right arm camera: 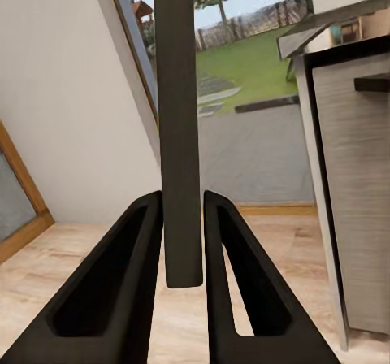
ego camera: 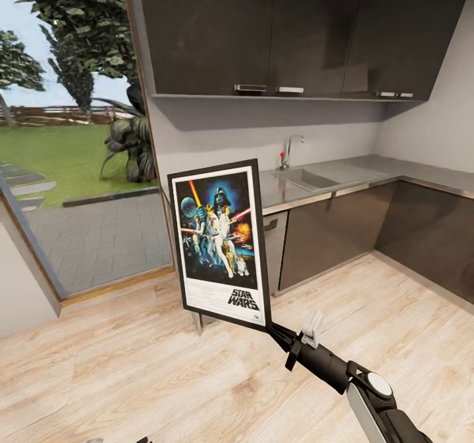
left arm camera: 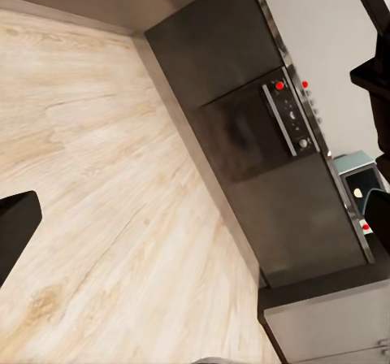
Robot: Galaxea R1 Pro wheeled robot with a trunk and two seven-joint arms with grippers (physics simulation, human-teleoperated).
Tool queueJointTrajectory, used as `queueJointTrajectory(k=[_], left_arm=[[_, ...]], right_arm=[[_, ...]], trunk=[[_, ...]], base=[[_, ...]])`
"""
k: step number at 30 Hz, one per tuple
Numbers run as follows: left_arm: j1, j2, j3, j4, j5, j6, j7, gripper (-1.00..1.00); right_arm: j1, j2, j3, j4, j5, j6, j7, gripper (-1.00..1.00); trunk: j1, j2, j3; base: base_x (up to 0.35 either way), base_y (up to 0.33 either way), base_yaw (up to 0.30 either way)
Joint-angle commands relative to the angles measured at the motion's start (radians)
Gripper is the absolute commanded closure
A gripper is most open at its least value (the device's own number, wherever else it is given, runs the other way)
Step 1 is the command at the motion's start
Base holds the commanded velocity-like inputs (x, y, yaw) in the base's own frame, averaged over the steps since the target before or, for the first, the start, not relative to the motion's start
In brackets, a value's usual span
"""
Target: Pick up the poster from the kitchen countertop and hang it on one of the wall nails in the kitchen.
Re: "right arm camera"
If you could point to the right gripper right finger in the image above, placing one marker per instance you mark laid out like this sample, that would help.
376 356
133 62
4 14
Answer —
283 332

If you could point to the fixed window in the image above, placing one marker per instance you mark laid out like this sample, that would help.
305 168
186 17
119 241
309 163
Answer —
251 136

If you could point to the door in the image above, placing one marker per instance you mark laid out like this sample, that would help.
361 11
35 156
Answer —
23 213

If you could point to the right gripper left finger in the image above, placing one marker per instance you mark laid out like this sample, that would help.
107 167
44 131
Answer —
103 313

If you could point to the dishwasher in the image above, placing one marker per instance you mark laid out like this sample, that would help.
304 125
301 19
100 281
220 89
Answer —
352 89

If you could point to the poster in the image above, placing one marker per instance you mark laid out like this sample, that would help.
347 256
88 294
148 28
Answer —
178 133

